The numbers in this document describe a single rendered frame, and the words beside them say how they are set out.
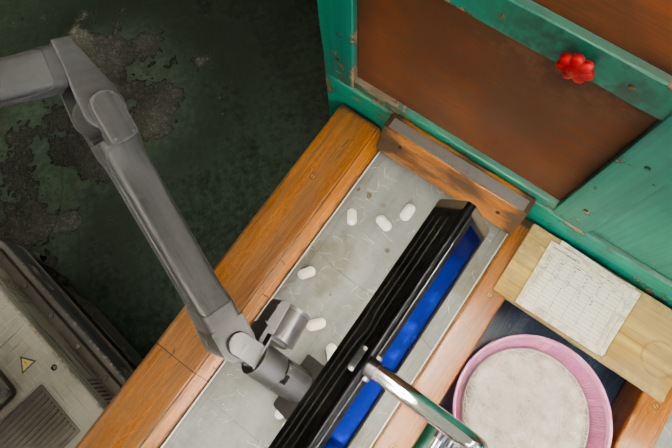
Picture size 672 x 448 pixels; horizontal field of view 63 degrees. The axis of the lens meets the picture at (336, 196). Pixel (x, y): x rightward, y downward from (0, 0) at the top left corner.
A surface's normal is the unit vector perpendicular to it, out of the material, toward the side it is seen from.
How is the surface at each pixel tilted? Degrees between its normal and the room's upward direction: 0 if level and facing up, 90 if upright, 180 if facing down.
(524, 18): 90
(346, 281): 0
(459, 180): 66
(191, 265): 37
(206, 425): 0
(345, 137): 0
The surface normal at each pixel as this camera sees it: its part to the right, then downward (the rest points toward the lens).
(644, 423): -0.04, -0.29
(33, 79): 0.48, 0.03
